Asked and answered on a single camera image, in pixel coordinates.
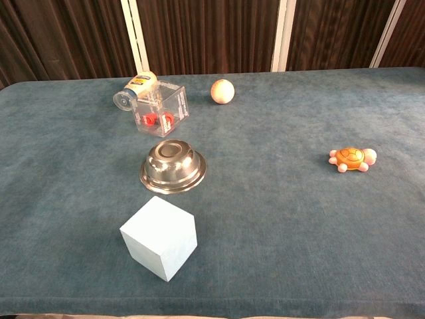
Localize orange pink turtle toy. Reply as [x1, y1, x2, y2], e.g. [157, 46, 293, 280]
[328, 147, 378, 173]

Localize red items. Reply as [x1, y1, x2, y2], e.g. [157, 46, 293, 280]
[141, 112, 175, 131]

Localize mayonnaise squeeze bottle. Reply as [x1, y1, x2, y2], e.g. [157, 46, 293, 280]
[112, 70, 158, 112]

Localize upturned steel bowl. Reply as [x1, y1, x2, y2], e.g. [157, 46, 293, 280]
[139, 139, 207, 195]

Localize pale pink ball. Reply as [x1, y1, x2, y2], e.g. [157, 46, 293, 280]
[211, 78, 236, 105]

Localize clear plastic box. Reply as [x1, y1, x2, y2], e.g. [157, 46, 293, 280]
[131, 80, 191, 138]

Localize blue tablecloth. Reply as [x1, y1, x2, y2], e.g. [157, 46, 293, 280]
[0, 67, 425, 316]

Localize light blue cube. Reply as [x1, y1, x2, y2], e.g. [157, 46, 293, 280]
[119, 195, 198, 282]

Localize white frame post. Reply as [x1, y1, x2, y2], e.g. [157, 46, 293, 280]
[271, 0, 297, 72]
[369, 0, 408, 68]
[120, 0, 151, 74]

